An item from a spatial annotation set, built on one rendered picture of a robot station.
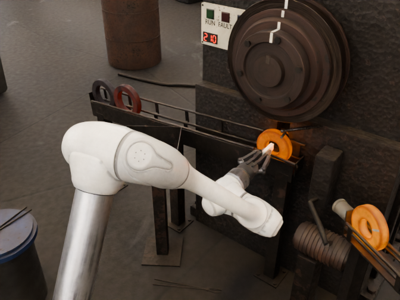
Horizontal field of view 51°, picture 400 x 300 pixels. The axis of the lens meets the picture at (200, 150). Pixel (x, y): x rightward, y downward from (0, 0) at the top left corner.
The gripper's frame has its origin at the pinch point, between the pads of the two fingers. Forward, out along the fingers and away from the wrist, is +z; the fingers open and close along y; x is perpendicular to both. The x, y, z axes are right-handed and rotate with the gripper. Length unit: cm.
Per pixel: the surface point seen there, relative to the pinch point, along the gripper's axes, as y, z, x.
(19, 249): -66, -84, -26
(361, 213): 44.7, -14.5, 0.9
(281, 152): 4.6, 3.6, -1.3
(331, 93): 21.3, 4.6, 31.1
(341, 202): 35.6, -7.1, -4.7
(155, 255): -47, -30, -71
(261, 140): -5.7, 3.7, 0.6
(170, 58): -233, 193, -92
